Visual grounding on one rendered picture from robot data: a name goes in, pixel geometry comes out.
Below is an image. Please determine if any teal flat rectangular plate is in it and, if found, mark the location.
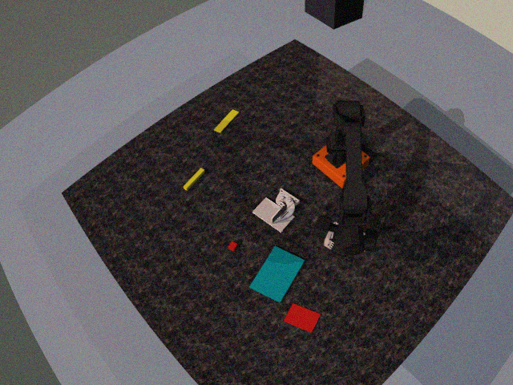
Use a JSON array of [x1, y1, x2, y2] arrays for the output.
[[249, 246, 305, 302]]

